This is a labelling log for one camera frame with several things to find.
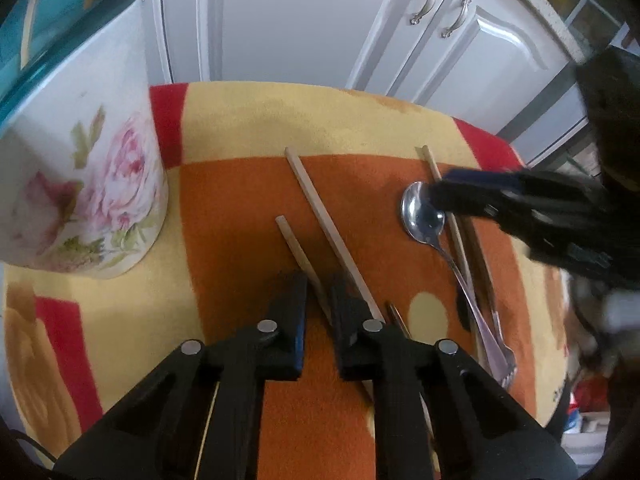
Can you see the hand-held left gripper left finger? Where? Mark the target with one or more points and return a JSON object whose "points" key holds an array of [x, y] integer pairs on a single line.
{"points": [[300, 330]]}

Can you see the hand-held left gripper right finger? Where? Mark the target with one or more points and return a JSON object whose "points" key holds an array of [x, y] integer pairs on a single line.
{"points": [[342, 350]]}

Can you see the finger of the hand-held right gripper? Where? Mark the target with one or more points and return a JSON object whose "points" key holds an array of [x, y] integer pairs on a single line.
{"points": [[490, 180], [470, 202]]}

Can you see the metal spoon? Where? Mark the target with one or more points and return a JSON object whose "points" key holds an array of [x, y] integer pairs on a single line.
{"points": [[420, 220]]}

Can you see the dark bronze utensil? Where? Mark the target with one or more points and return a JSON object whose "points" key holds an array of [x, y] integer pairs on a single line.
{"points": [[397, 320]]}

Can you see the metal fork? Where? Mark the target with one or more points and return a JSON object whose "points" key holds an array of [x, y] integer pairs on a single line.
{"points": [[482, 270]]}

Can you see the white floral utensil holder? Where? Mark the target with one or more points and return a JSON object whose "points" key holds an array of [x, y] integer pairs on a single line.
{"points": [[100, 110]]}

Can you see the person's right hand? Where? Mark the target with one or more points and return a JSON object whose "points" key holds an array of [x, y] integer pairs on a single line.
{"points": [[615, 307]]}

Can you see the black ribbed toe kick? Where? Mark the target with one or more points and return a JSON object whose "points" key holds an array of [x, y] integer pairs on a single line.
{"points": [[545, 115]]}

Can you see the printed blanket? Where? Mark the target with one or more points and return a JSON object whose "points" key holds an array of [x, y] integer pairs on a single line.
{"points": [[350, 120]]}

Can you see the window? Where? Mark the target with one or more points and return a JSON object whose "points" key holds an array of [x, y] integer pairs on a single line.
{"points": [[585, 5]]}

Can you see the speckled stone countertop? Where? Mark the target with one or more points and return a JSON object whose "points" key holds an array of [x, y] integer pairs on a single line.
{"points": [[550, 15]]}

